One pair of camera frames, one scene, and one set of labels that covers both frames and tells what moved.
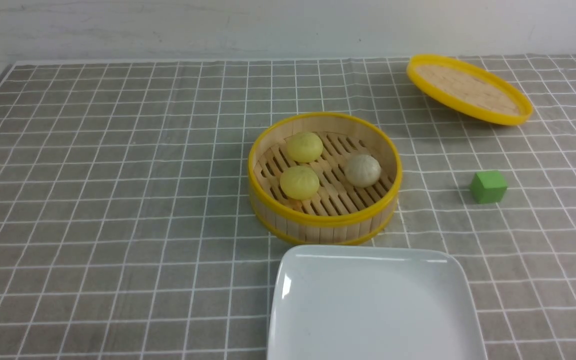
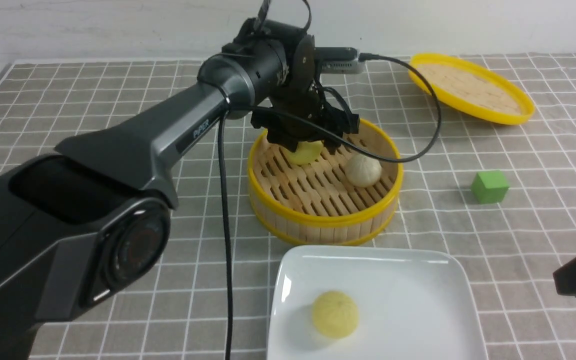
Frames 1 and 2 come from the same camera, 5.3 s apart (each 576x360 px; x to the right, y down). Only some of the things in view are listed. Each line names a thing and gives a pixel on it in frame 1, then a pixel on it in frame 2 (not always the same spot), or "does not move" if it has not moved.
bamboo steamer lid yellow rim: (467, 91) does not move
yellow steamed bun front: (299, 183) -> (335, 315)
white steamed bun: (362, 170) does not move
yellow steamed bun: (304, 147) does not move
